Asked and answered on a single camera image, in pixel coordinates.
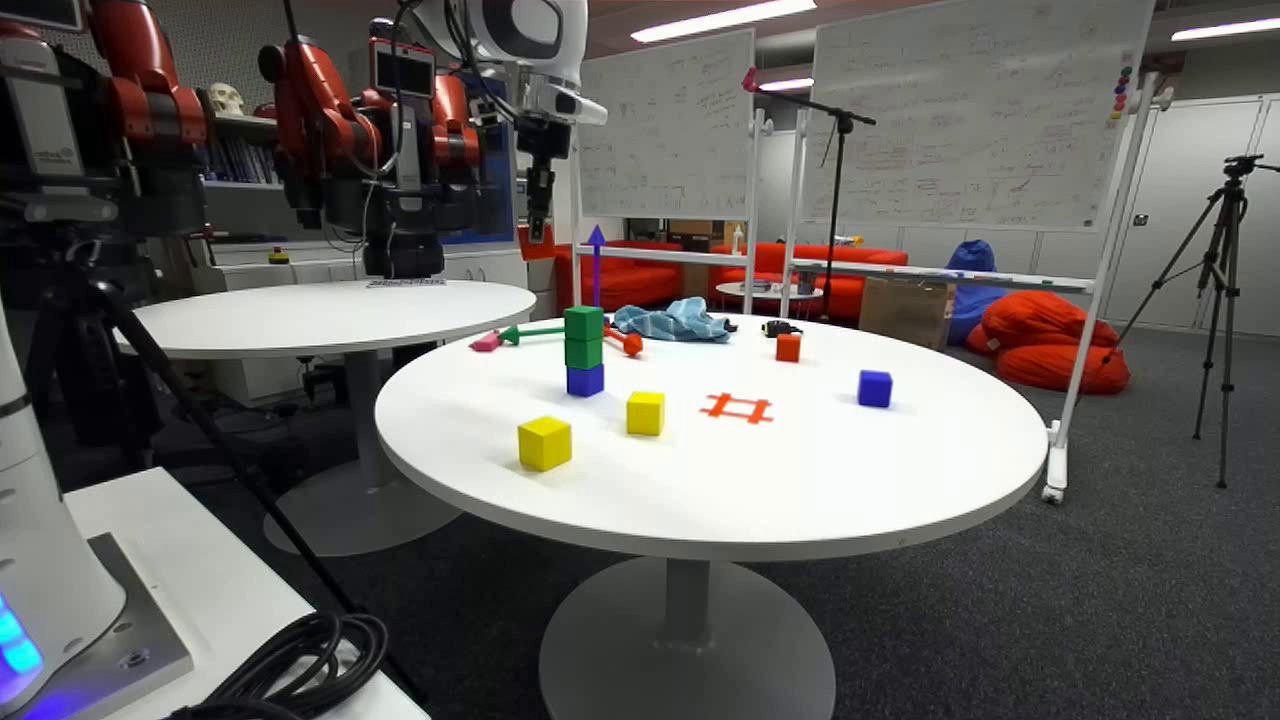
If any yellow block near edge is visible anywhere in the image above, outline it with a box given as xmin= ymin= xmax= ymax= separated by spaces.
xmin=516 ymin=416 xmax=573 ymax=472

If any green block stack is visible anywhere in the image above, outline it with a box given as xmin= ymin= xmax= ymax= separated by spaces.
xmin=564 ymin=306 xmax=605 ymax=370

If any red baxter robot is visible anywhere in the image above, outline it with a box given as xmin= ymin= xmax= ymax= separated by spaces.
xmin=2 ymin=0 xmax=481 ymax=279

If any black microphone stand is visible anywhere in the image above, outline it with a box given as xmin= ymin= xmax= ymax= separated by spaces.
xmin=739 ymin=67 xmax=877 ymax=322

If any light blue crumpled cloth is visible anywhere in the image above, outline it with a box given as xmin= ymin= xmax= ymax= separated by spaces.
xmin=611 ymin=297 xmax=735 ymax=343

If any pink crumpled object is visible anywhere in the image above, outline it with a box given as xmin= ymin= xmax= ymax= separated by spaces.
xmin=468 ymin=334 xmax=502 ymax=351

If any round white pedestal table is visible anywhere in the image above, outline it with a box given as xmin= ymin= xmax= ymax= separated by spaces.
xmin=374 ymin=316 xmax=1049 ymax=720

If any blue bean bag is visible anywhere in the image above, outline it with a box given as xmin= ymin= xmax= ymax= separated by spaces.
xmin=944 ymin=236 xmax=998 ymax=351

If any coloured axis arrow marker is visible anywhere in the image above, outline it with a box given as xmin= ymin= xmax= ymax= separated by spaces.
xmin=496 ymin=219 xmax=648 ymax=361

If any orange hash marker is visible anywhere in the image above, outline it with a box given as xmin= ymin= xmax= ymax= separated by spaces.
xmin=699 ymin=392 xmax=771 ymax=424

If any white device with blue light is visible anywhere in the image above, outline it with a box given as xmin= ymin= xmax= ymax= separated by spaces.
xmin=0 ymin=322 xmax=190 ymax=720

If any orange bean bag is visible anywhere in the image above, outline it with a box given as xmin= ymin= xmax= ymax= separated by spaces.
xmin=968 ymin=293 xmax=1126 ymax=398

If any small orange block far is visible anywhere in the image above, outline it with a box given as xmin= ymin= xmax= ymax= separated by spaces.
xmin=774 ymin=334 xmax=801 ymax=364

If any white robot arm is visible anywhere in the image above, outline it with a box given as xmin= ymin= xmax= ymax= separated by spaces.
xmin=407 ymin=0 xmax=606 ymax=233

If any blue block under stack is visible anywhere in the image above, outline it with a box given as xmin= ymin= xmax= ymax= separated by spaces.
xmin=564 ymin=364 xmax=605 ymax=398

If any yellow block near stack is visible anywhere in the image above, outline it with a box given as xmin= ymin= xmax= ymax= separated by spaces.
xmin=623 ymin=392 xmax=665 ymax=437

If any black camera tripod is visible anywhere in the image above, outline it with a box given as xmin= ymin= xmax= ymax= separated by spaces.
xmin=1123 ymin=151 xmax=1275 ymax=486

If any whiteboard on stand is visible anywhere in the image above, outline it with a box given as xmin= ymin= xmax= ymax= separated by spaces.
xmin=742 ymin=0 xmax=1177 ymax=510

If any loose blue block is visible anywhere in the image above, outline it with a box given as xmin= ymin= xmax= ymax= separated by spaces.
xmin=855 ymin=370 xmax=892 ymax=407

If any red sofa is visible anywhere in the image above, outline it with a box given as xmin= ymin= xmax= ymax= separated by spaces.
xmin=520 ymin=227 xmax=908 ymax=324

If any black cable bundle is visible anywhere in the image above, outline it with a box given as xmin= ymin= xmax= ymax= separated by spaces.
xmin=164 ymin=607 xmax=397 ymax=720

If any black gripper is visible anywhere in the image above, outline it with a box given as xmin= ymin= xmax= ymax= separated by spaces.
xmin=516 ymin=122 xmax=573 ymax=233

